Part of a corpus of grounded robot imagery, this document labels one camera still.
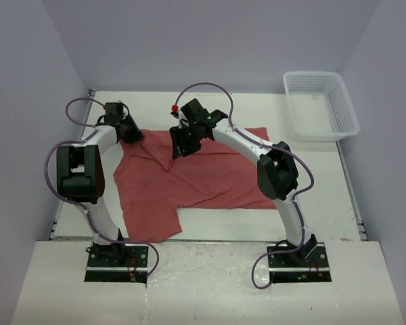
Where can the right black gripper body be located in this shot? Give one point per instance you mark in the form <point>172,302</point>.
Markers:
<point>187,138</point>

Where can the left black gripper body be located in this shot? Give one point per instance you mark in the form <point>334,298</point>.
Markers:
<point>131,133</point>

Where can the red t shirt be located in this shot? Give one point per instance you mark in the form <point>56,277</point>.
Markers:
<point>152,185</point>

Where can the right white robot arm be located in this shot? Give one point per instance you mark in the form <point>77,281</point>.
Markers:
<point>277,174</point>

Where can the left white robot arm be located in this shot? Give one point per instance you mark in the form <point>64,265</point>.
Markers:
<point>80,176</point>

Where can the white plastic basket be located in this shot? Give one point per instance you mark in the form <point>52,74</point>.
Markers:
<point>320,107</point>

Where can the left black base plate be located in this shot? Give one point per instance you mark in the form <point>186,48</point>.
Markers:
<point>117,263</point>

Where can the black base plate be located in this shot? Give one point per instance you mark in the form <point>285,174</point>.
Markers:
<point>117,263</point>
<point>285,268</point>

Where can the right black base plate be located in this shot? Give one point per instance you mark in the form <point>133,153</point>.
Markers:
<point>285,268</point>

